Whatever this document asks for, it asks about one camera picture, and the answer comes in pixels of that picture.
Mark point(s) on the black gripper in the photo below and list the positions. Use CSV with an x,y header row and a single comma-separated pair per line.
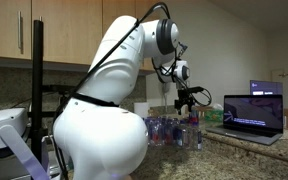
x,y
185,97

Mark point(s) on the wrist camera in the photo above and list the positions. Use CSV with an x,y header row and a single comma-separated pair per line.
x,y
195,89

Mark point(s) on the small clear water bottle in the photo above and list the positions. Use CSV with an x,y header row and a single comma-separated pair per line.
x,y
183,140

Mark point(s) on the black vertical pole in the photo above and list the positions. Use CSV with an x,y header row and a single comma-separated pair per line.
x,y
37,80

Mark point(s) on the small blue-cap water bottle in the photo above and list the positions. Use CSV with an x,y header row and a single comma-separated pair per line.
x,y
196,137

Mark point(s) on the plastic-wrapped water bottle pack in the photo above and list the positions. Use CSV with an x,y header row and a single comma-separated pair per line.
x,y
162,131

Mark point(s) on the wall telephone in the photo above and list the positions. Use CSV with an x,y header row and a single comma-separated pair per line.
x,y
165,90

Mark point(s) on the wooden wall cabinets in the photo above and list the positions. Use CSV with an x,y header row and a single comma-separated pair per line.
x,y
72,29

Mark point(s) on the silver open laptop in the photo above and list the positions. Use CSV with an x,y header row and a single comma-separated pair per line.
x,y
254,118

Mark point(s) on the paper towel roll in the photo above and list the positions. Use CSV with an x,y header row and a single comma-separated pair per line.
x,y
141,109

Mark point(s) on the tall Fiji water bottle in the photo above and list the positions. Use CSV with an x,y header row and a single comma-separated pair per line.
x,y
193,118

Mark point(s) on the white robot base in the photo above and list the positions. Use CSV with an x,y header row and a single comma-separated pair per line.
x,y
13,135

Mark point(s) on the monitor with purple screen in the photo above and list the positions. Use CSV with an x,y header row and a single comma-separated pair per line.
x,y
265,88

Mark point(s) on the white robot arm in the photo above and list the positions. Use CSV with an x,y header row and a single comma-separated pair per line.
x,y
105,141

